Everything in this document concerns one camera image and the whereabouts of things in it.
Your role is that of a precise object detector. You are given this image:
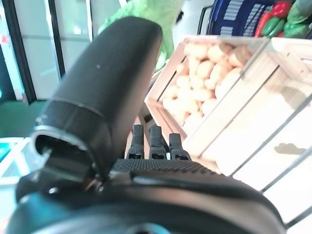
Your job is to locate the wooden slatted cabbage crate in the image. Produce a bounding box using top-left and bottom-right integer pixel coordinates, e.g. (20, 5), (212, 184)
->
(182, 36), (312, 225)

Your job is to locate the blue plastic shopping basket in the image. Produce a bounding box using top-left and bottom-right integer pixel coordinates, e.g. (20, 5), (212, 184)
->
(197, 0), (312, 39)

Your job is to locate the wooden potato crate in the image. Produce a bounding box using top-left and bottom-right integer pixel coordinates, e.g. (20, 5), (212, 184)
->
(144, 35), (271, 156)

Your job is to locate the red chili pepper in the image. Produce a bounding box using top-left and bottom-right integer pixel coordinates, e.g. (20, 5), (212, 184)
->
(254, 11), (273, 37)

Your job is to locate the small green cabbage head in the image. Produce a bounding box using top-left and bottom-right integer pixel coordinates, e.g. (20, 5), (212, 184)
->
(286, 0), (312, 25)

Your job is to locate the green bell pepper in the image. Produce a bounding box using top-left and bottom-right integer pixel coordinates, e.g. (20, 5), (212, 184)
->
(284, 23), (310, 39)
(262, 18), (286, 37)

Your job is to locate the glass door refrigerator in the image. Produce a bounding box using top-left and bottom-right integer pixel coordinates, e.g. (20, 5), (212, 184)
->
(0, 0), (103, 103)

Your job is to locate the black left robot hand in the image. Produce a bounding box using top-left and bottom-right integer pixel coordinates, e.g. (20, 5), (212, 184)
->
(4, 16), (286, 234)

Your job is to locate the red bell pepper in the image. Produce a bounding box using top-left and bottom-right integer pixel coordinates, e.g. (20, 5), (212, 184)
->
(272, 1), (292, 18)

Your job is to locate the napa cabbage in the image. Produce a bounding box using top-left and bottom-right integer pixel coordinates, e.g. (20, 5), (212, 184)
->
(97, 0), (186, 71)

